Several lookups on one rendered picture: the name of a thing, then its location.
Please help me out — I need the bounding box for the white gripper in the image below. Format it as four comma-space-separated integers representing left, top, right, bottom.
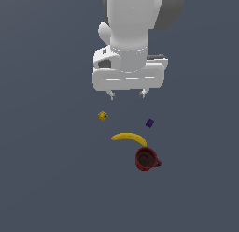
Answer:
91, 45, 169, 101

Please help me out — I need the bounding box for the dark red mug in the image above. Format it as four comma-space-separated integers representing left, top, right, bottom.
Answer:
134, 146, 162, 172

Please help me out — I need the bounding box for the small yellow block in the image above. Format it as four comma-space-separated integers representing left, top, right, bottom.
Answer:
98, 110, 109, 122

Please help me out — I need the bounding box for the yellow banana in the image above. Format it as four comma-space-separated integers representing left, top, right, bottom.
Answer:
110, 132, 148, 148

